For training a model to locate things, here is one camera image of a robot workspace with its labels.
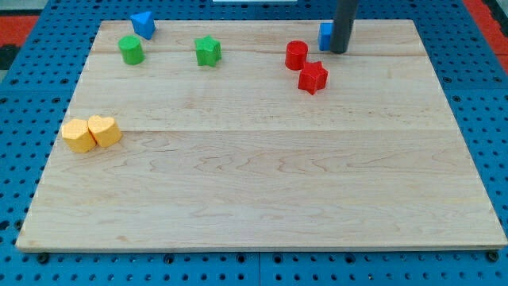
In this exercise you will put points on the yellow pentagon block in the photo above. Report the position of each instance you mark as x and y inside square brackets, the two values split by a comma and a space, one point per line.
[77, 136]

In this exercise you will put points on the green star block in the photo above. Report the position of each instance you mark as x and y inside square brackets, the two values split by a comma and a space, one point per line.
[208, 51]

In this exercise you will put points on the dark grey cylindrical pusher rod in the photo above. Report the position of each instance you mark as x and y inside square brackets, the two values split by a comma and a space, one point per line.
[343, 22]

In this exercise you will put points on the blue cube block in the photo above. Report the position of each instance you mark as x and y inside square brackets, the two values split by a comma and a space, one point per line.
[324, 36]

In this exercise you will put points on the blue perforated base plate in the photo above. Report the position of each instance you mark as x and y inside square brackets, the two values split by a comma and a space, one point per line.
[38, 88]

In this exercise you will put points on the red cylinder block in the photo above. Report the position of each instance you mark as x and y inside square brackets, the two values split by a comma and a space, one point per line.
[296, 53]

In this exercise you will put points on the blue triangular prism block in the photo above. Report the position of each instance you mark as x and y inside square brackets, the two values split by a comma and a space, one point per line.
[143, 24]

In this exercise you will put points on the yellow heart block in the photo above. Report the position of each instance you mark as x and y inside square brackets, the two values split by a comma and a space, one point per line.
[104, 130]

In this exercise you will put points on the green cylinder block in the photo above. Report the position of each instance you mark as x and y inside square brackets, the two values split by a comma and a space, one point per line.
[131, 50]

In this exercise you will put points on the red star block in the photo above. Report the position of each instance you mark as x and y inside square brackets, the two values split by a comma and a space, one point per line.
[312, 77]

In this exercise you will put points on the light wooden board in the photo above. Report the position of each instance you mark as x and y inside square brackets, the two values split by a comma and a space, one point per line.
[236, 158]

